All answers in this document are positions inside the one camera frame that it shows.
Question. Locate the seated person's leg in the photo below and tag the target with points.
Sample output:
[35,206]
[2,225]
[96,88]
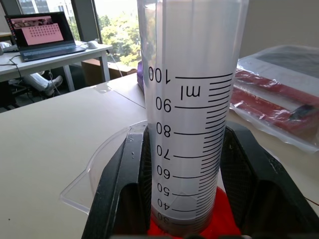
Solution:
[43,83]

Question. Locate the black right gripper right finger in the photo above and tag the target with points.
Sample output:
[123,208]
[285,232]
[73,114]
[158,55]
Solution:
[269,184]

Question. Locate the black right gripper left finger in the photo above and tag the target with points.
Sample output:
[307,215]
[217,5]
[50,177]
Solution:
[117,179]

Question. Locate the brown cardboard box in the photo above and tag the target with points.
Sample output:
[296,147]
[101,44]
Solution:
[99,71]

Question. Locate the purple bag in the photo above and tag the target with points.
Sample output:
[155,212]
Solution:
[140,74]

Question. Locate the clear plastic bag with red items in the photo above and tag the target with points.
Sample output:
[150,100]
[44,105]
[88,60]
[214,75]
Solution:
[276,94]

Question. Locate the clear cup with red liquid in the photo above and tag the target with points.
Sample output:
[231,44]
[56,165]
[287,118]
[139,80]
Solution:
[224,216]

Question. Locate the white desk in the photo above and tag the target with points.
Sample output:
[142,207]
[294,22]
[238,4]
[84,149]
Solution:
[57,59]

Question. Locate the open black laptop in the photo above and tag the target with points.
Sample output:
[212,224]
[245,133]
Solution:
[42,35]

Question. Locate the clear plastic measuring cylinder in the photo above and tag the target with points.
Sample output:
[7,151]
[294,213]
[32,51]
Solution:
[189,99]

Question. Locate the white computer mouse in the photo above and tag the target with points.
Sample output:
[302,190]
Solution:
[92,44]

